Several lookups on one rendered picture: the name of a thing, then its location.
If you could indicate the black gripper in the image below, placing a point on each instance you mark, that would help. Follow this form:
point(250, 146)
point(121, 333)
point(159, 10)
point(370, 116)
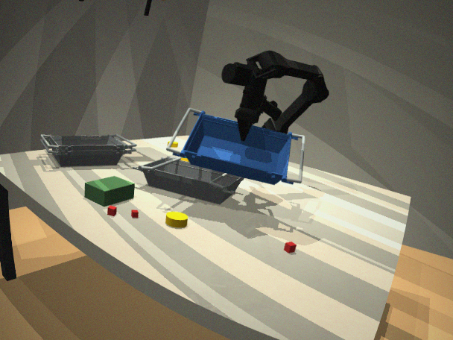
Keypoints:
point(248, 113)

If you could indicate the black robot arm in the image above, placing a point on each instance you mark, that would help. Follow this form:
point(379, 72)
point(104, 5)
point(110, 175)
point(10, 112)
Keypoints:
point(274, 65)

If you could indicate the green block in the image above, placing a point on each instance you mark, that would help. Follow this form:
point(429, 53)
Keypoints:
point(109, 190)

